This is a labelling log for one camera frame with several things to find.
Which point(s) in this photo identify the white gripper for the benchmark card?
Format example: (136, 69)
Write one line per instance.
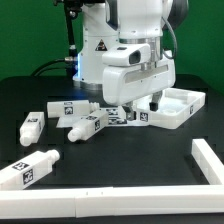
(122, 85)

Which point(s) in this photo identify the white desk top tray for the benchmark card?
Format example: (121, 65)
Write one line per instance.
(175, 107)

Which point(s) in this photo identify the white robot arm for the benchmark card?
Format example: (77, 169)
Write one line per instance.
(95, 26)

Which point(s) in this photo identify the white paper marker sheet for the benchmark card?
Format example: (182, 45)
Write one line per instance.
(116, 119)

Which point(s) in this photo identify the white L-shaped fence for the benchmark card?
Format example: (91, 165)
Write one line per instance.
(118, 201)

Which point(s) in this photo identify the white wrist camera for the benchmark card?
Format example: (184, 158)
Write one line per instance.
(124, 55)

